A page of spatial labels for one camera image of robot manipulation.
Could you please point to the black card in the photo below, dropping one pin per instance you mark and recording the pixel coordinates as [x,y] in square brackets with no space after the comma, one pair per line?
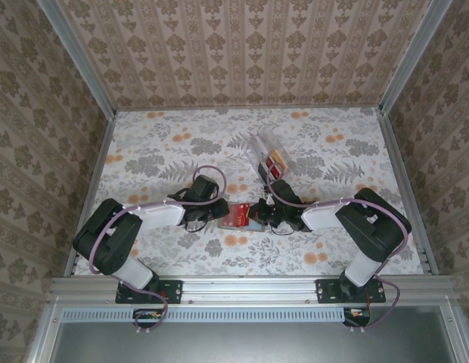
[264,170]

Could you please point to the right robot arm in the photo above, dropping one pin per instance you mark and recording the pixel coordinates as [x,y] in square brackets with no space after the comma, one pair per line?
[374,227]

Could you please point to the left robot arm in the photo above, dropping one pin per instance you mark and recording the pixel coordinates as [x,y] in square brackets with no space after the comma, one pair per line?
[117,238]

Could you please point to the yellow card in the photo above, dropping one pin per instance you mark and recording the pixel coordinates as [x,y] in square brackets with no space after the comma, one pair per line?
[283,159]

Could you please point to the clear acrylic card holder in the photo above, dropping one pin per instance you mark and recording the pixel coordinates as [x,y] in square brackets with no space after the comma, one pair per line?
[263,145]

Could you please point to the grey metal sheet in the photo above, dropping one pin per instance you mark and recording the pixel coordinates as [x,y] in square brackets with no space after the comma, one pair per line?
[238,344]

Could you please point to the wide aluminium base rail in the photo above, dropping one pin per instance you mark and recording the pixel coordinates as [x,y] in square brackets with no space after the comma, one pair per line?
[249,289]

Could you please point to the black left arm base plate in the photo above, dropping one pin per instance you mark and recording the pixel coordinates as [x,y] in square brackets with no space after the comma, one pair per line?
[170,291]

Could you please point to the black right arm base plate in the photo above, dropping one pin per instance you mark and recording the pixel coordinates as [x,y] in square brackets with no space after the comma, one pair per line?
[329,291]

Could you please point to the thin aluminium table rail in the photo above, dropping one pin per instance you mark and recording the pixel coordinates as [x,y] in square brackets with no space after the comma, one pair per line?
[246,109]

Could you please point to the aluminium table side rail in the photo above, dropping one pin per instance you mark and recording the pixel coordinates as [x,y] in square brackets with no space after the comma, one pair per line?
[406,189]
[91,189]

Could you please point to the aluminium frame bar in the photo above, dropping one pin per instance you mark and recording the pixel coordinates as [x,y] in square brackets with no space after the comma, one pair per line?
[43,332]
[461,332]

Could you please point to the aluminium corner post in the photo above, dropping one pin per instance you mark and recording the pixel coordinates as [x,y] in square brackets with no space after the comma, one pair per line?
[416,53]
[77,56]

